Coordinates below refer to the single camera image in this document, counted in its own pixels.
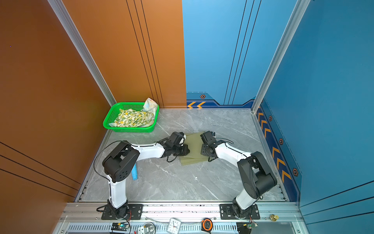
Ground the olive green skirt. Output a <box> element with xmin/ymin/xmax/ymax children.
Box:
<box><xmin>180</xmin><ymin>132</ymin><xmax>208</xmax><ymax>166</ymax></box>

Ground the lemon print skirt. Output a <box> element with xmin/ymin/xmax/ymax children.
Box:
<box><xmin>109</xmin><ymin>109</ymin><xmax>154</xmax><ymax>128</ymax></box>

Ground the green plastic basket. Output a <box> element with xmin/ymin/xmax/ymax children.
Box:
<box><xmin>103</xmin><ymin>102</ymin><xmax>160</xmax><ymax>133</ymax></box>

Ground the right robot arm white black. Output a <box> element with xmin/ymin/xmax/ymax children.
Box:
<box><xmin>200</xmin><ymin>131</ymin><xmax>278</xmax><ymax>219</ymax></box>

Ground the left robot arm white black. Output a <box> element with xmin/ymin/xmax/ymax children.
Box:
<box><xmin>102</xmin><ymin>132</ymin><xmax>190</xmax><ymax>219</ymax></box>

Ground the pastel floral skirt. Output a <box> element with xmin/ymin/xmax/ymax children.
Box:
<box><xmin>143</xmin><ymin>98</ymin><xmax>159</xmax><ymax>116</ymax></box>

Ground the light blue cylinder tool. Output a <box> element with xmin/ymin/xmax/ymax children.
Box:
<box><xmin>131</xmin><ymin>164</ymin><xmax>138</xmax><ymax>180</ymax></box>

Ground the orange black tape measure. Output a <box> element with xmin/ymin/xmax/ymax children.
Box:
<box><xmin>201</xmin><ymin>218</ymin><xmax>213</xmax><ymax>234</ymax></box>

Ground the small white clock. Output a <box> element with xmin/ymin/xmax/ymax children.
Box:
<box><xmin>167</xmin><ymin>218</ymin><xmax>182</xmax><ymax>234</ymax></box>

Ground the circuit board right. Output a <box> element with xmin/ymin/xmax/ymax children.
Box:
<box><xmin>236</xmin><ymin>222</ymin><xmax>258</xmax><ymax>234</ymax></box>

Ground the brass round knob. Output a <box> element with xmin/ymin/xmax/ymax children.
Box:
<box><xmin>270</xmin><ymin>214</ymin><xmax>279</xmax><ymax>221</ymax></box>

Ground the green circuit board left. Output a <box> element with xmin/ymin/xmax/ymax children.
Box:
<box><xmin>111</xmin><ymin>222</ymin><xmax>131</xmax><ymax>234</ymax></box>

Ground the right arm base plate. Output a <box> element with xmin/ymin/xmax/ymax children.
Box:
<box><xmin>219</xmin><ymin>203</ymin><xmax>261</xmax><ymax>220</ymax></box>

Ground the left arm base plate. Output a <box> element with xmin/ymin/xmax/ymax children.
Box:
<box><xmin>97</xmin><ymin>203</ymin><xmax>143</xmax><ymax>221</ymax></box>

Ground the aluminium front rail frame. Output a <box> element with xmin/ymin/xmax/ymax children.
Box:
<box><xmin>53</xmin><ymin>201</ymin><xmax>308</xmax><ymax>234</ymax></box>

